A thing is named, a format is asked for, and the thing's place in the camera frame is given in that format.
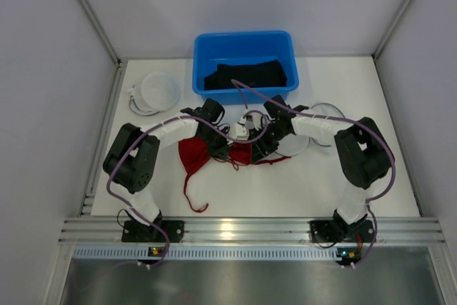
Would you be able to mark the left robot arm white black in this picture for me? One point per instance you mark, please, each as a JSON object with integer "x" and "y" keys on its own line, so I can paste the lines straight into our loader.
{"x": 131, "y": 160}

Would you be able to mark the black garment in bin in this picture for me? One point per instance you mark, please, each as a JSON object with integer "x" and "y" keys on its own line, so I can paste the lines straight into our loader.
{"x": 263, "y": 75}

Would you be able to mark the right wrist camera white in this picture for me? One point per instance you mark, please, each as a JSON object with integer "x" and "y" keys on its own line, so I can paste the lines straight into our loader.
{"x": 252, "y": 120}

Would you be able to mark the white mesh laundry bag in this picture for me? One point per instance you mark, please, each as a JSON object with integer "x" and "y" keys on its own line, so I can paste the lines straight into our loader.
{"x": 157, "y": 92}
{"x": 318, "y": 131}

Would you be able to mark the blue plastic bin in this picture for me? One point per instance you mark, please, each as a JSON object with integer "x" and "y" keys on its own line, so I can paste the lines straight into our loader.
{"x": 263, "y": 60}

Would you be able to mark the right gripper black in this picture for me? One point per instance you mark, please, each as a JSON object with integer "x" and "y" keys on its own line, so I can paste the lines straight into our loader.
{"x": 260, "y": 150}

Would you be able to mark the aluminium mounting rail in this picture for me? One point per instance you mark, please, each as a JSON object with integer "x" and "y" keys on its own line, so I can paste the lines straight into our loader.
{"x": 403, "y": 231}

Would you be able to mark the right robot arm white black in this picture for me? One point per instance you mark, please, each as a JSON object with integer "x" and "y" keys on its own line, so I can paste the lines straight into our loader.
{"x": 366, "y": 160}

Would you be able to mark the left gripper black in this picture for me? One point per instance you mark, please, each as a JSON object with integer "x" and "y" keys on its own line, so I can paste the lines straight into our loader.
{"x": 218, "y": 148}

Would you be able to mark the slotted cable duct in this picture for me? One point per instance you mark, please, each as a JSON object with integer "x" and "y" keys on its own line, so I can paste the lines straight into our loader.
{"x": 216, "y": 253}

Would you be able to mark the red bra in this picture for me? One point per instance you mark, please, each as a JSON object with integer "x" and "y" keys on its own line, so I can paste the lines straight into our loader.
{"x": 194, "y": 155}

